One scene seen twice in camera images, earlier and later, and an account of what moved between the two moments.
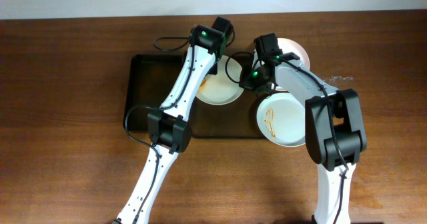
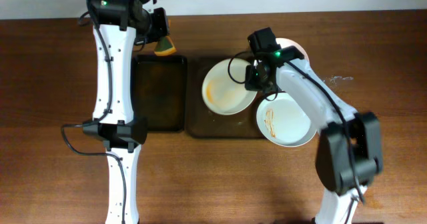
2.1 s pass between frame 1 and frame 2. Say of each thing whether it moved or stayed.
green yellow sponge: moved
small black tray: stayed
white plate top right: stayed
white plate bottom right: stayed
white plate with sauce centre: moved
